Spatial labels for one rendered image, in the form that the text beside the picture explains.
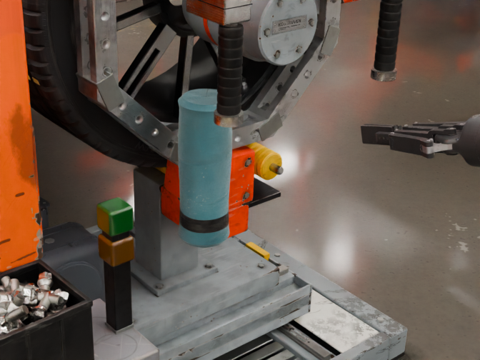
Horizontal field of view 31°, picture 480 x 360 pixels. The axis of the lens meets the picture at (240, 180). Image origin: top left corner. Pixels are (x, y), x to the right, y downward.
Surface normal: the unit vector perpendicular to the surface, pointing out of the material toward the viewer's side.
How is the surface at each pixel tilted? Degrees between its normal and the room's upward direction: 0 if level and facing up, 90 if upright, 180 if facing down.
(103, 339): 0
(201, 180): 92
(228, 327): 90
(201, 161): 90
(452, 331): 0
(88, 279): 90
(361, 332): 0
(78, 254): 67
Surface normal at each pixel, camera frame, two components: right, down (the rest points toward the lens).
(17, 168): 0.64, 0.36
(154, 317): 0.03, -0.90
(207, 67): -0.37, -0.63
